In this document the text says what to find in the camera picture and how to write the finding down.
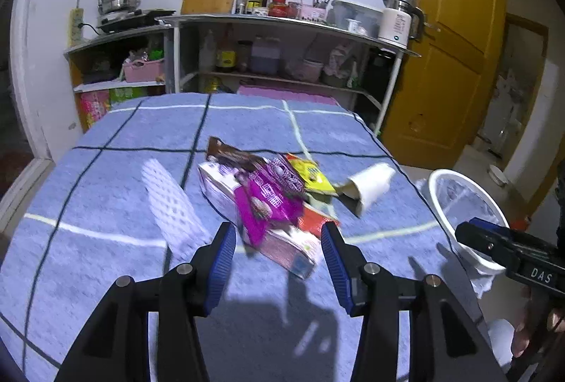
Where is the white floor bowl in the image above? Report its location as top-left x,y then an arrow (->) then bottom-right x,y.
488,165 -> 508,187

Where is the red wrapper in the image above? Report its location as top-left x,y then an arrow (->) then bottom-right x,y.
293,205 -> 341,239

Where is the white electric kettle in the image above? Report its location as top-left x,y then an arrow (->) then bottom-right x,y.
377,0 -> 427,48

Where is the green printed box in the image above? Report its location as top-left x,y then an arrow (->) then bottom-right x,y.
109,87 -> 162,104

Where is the pink knife holder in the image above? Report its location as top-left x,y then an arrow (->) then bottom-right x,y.
299,4 -> 328,21

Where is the steel pot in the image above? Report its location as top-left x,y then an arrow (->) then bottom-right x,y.
98,0 -> 142,16

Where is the small steel shelf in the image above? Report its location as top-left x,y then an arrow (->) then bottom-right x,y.
64,24 -> 173,133

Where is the yellow wooden door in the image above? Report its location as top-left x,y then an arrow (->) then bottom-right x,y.
382,0 -> 506,168

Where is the white plastic bottle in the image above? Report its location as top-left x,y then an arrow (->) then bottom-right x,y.
198,31 -> 216,71

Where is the clear plastic container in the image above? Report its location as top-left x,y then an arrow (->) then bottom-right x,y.
331,0 -> 384,39

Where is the magenta snack wrapper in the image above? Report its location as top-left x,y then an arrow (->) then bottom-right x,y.
234,157 -> 305,248

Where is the purple milk carton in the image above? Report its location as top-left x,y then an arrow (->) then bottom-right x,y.
197,161 -> 321,280

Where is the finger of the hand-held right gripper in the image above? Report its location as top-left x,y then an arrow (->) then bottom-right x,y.
455,222 -> 521,275
469,217 -> 530,242

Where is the dark oil bottle yellow label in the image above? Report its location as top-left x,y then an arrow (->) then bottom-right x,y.
215,35 -> 236,72

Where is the blue checked blanket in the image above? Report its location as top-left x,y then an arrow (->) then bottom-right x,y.
0,93 -> 490,382

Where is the black induction cooker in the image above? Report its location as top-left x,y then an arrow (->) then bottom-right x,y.
96,8 -> 176,34

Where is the black bucket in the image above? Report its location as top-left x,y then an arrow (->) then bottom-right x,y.
364,48 -> 393,93

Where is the pink plastic basket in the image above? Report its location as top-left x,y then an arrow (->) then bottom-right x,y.
122,59 -> 165,83

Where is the person's right hand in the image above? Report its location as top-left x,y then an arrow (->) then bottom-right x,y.
511,306 -> 565,365

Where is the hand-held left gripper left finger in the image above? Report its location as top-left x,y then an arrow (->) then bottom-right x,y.
55,222 -> 238,382

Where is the yellow power strip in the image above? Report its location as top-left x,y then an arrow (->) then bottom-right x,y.
69,8 -> 84,47

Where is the brown snack wrapper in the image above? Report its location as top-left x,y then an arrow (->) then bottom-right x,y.
207,136 -> 266,173

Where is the white bin with liner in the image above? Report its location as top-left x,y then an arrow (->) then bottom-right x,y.
427,169 -> 510,277

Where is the pink printed box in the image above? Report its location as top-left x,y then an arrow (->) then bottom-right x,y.
79,90 -> 111,129

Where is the white foam fruit net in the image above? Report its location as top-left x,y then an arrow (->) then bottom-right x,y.
141,159 -> 213,259

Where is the large steel shelf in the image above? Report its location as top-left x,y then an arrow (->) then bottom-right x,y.
156,13 -> 422,135

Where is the yellow snack packet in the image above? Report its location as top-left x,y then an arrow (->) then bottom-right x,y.
285,153 -> 338,195

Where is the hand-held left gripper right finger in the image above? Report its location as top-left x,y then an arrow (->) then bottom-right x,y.
321,222 -> 508,382

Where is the white paper cup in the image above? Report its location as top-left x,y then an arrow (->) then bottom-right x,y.
342,163 -> 397,218

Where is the purple plastic jug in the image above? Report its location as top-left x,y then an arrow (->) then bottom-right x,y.
250,36 -> 282,75

